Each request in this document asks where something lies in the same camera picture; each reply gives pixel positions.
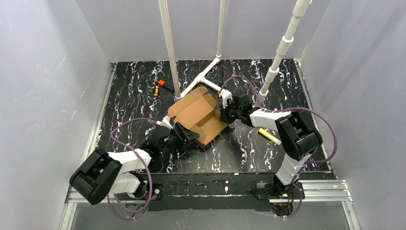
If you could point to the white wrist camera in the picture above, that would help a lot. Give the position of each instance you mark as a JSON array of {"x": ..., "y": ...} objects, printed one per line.
[
  {"x": 225, "y": 96},
  {"x": 165, "y": 122}
]

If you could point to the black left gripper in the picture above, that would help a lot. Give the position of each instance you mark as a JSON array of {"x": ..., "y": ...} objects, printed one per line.
[{"x": 182, "y": 135}]

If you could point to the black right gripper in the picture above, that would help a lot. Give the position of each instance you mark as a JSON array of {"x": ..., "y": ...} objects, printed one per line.
[{"x": 231, "y": 112}]

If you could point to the orange yellow black screwdriver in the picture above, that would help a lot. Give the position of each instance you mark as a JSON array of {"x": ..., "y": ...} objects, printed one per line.
[{"x": 156, "y": 91}]

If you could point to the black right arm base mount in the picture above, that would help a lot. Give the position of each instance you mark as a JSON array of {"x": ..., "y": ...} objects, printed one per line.
[{"x": 265, "y": 191}]

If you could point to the orange black marker pen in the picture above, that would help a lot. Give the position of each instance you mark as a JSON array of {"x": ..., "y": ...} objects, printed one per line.
[{"x": 166, "y": 86}]

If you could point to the brown cardboard box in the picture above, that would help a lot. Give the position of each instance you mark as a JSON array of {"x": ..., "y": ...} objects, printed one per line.
[{"x": 197, "y": 112}]

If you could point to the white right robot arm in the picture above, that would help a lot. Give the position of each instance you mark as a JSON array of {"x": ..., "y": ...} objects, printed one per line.
[{"x": 297, "y": 132}]

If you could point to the yellow marker pen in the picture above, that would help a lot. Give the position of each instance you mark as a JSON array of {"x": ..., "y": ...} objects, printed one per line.
[{"x": 269, "y": 136}]

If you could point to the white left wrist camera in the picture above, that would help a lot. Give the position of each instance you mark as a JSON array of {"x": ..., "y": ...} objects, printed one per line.
[{"x": 165, "y": 122}]

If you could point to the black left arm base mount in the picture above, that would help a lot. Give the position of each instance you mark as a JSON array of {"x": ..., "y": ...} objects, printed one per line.
[{"x": 152, "y": 192}]

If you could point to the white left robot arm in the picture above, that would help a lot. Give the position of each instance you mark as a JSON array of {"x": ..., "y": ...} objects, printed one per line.
[{"x": 108, "y": 173}]

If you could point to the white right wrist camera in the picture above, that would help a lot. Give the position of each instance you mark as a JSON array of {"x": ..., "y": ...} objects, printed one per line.
[{"x": 225, "y": 96}]

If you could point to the aluminium rail frame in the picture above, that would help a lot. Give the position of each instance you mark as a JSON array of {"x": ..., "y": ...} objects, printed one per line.
[{"x": 193, "y": 185}]

